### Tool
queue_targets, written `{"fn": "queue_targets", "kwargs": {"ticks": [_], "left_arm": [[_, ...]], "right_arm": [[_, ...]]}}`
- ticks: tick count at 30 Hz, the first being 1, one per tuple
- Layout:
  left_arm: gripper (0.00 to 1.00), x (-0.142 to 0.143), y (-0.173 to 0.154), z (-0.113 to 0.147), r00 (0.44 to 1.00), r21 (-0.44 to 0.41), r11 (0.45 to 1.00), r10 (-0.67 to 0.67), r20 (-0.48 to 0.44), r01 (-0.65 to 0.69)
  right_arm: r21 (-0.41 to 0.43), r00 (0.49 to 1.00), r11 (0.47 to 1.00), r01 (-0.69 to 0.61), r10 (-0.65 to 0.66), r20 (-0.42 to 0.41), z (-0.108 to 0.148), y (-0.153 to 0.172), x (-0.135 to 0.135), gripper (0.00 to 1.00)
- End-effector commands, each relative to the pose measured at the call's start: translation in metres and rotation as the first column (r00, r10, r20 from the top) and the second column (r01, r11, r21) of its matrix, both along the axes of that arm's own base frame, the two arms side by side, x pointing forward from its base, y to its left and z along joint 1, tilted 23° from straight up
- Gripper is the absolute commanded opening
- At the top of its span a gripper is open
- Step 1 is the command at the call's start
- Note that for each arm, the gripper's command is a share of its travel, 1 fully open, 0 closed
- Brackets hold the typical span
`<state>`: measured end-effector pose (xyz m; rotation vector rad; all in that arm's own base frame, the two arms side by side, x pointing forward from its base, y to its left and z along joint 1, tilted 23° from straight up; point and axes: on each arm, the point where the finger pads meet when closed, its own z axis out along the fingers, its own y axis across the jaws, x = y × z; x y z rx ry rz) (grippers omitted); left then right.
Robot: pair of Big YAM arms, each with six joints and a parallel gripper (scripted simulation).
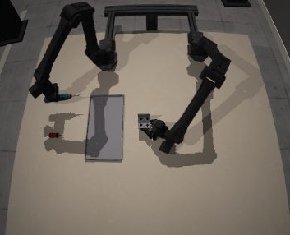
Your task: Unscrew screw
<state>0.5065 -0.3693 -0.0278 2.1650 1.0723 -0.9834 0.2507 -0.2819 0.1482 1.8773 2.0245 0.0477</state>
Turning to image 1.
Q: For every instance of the grey l-shaped metal bracket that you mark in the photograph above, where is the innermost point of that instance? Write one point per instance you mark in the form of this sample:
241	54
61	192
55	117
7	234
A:
144	121

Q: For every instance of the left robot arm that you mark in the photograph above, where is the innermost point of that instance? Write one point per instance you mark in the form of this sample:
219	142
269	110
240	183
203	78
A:
216	72

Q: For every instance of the red screwdriver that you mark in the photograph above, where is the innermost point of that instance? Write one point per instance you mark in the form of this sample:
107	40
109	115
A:
53	135

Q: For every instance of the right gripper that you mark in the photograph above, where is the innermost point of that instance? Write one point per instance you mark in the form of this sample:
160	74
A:
53	92

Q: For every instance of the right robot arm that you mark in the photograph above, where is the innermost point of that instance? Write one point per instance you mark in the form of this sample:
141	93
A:
76	12

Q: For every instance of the blue electric screwdriver body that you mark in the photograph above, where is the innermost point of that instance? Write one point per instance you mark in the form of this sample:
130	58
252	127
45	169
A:
61	97

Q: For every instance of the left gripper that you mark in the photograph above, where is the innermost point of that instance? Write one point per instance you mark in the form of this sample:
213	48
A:
151	133

